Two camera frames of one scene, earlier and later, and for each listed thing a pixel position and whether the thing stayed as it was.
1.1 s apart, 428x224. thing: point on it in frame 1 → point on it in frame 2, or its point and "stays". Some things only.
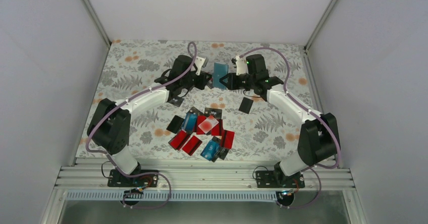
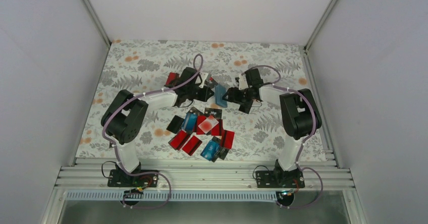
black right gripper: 231,85 → 233,95
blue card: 190,122 stays
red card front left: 179,140 stays
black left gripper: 201,85 → 205,96
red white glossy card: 206,125 stays
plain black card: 246,105 stays
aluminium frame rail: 206,173 stays
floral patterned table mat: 208,123 stays
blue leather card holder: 220,70 → 219,91
